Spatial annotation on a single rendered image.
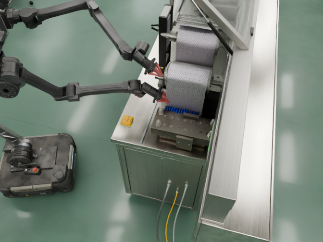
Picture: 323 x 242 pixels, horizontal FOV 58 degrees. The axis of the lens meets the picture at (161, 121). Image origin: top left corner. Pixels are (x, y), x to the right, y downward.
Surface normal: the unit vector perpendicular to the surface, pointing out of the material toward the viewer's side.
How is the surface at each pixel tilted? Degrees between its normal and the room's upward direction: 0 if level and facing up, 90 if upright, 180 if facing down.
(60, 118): 0
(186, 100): 90
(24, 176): 0
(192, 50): 92
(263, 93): 0
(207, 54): 92
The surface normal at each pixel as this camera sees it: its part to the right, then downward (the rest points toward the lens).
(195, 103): -0.26, 0.76
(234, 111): 0.01, -0.62
